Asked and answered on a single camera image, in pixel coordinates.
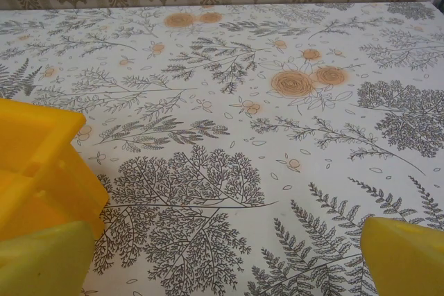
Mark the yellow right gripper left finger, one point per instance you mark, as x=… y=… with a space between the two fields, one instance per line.
x=41 y=261

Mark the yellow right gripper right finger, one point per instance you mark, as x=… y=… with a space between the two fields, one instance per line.
x=406 y=258

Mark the yellow plastic bin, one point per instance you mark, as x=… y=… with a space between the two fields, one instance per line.
x=45 y=157

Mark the floral patterned table cover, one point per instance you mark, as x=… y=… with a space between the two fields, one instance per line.
x=222 y=129

